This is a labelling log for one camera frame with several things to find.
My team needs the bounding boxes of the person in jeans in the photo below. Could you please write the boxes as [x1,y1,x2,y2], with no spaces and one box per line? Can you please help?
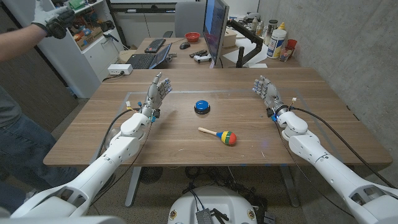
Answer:
[0,86,78,214]

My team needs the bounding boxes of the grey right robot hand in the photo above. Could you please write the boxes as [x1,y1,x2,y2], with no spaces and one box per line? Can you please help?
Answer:
[252,75,289,116]

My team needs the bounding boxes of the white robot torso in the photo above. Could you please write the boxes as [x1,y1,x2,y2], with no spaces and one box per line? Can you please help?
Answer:
[167,185,258,224]

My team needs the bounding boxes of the computer monitor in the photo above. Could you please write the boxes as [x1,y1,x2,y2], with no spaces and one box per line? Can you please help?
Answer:
[202,0,230,67]

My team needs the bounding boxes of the white paper sheets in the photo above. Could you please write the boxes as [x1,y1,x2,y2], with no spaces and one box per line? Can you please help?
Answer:
[222,37,271,68]

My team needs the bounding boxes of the open laptop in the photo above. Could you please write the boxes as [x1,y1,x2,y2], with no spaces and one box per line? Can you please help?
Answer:
[126,42,173,70]

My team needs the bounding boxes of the green box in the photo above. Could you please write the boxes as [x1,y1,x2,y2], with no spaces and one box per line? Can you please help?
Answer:
[68,0,86,10]

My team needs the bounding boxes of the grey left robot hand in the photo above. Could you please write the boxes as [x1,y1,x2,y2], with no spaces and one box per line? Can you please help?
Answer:
[140,72,173,118]

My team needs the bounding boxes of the tan cardboard box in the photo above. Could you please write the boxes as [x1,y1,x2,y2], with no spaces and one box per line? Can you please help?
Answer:
[222,28,238,49]

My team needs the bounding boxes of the black cable tangle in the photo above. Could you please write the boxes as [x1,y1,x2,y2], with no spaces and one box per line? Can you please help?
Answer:
[183,166,268,218]

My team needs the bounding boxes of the red bowl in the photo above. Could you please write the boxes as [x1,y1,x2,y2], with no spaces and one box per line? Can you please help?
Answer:
[184,32,201,43]

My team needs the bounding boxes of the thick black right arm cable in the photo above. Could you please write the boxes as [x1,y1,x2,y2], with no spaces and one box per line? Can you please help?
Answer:
[290,106,398,189]

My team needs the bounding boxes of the blue push button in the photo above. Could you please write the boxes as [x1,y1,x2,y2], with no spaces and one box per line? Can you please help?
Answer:
[194,100,211,115]

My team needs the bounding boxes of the dark lidded jar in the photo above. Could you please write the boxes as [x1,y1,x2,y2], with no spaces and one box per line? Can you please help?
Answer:
[263,19,279,46]

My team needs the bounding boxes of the grey office chair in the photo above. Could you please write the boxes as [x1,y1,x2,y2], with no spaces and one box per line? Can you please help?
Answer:
[163,1,208,39]

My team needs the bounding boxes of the white wipes canister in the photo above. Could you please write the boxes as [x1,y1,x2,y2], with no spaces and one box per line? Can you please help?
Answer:
[266,29,287,60]

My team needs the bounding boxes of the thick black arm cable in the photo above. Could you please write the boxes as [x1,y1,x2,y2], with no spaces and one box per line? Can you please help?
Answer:
[290,106,398,189]
[95,107,142,160]

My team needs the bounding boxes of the wooden office desk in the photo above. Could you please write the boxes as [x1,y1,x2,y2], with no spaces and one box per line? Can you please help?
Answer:
[133,37,301,69]

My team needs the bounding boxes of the person's bare forearm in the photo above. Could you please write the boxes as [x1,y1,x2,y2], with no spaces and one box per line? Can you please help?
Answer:
[0,23,47,63]

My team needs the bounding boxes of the clear glass cup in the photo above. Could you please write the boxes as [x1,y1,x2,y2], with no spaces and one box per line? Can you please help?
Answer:
[279,46,293,62]

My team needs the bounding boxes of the white game controller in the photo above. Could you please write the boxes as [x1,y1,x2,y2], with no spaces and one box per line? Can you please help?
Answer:
[193,54,213,64]

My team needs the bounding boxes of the white power strip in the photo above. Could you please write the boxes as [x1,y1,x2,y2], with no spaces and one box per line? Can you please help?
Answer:
[107,63,134,76]

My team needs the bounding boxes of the colourful striped wooden maraca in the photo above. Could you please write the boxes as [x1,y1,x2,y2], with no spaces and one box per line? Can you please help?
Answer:
[198,126,238,146]

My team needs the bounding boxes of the black keyboard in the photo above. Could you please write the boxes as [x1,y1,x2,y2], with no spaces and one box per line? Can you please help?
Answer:
[144,38,167,54]

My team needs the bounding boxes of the red cup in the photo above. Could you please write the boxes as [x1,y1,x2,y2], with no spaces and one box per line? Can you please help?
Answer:
[285,39,298,57]

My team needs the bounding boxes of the wooden work table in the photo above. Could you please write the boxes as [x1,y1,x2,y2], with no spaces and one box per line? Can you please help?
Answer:
[42,67,393,208]

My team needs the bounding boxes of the black round fan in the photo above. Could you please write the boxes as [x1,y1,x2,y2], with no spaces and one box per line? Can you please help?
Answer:
[139,166,164,185]

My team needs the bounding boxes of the person's gloved hand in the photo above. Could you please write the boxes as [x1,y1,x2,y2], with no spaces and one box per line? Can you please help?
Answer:
[30,0,75,40]

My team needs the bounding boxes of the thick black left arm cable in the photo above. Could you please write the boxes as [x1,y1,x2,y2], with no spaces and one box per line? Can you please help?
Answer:
[95,107,142,160]

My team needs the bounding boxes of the cardboard box with tools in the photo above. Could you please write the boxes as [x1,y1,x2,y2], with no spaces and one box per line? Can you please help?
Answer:
[75,26,104,51]

